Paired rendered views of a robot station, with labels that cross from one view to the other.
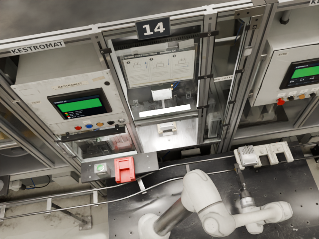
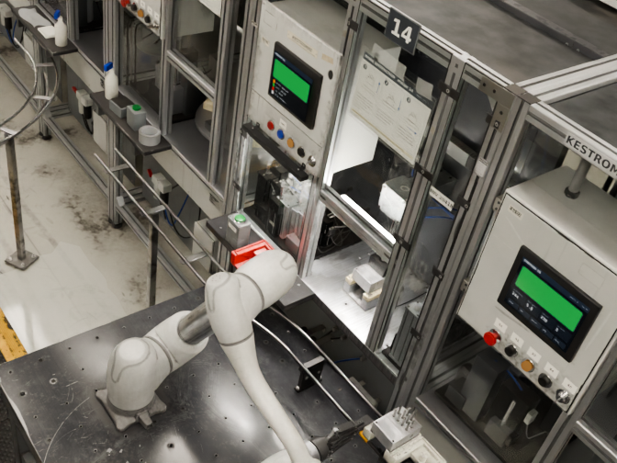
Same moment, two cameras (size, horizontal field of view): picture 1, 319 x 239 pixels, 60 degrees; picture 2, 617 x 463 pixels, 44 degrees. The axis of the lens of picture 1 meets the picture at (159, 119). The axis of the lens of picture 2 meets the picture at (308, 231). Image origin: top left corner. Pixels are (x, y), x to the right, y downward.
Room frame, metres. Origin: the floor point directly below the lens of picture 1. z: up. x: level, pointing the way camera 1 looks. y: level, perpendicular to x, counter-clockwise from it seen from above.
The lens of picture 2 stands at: (-0.76, -1.31, 2.87)
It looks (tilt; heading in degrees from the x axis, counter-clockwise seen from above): 39 degrees down; 44
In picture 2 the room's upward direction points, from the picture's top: 12 degrees clockwise
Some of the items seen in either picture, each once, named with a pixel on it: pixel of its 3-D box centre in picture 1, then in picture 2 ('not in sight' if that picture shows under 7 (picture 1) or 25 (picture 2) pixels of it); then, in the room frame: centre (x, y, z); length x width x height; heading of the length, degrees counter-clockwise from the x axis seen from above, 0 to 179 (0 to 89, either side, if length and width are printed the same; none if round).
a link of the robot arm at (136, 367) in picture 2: not in sight; (134, 368); (0.08, 0.13, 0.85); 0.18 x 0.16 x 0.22; 14
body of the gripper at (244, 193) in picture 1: (244, 191); (324, 446); (0.41, -0.45, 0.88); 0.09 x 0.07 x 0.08; 179
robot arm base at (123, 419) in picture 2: not in sight; (133, 401); (0.07, 0.11, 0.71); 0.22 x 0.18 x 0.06; 89
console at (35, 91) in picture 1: (79, 88); (316, 83); (0.90, 0.37, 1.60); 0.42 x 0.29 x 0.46; 89
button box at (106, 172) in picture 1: (102, 169); (240, 230); (0.70, 0.43, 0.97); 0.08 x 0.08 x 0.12; 89
